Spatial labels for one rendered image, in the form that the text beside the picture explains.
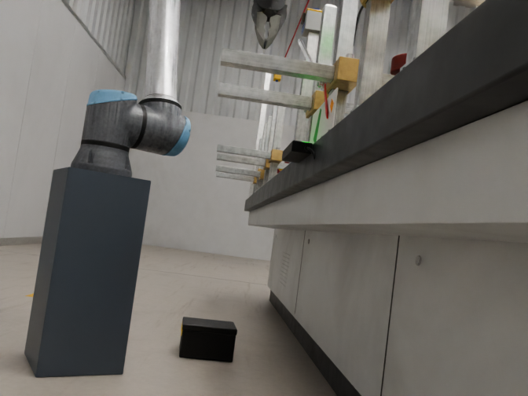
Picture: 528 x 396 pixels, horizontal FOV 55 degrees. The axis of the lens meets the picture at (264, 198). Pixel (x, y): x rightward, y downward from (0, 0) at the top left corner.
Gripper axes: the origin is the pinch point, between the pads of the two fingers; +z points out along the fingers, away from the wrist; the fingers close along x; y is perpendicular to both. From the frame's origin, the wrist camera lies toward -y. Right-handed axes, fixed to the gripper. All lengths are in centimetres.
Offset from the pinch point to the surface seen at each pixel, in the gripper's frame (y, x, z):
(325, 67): -22.6, -12.0, 11.7
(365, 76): -44, -15, 19
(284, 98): 2.5, -7.2, 12.8
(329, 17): 6.1, -17.0, -12.3
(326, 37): 6.1, -16.8, -6.7
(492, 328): -55, -36, 58
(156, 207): 769, 95, 29
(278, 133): 106, -19, 2
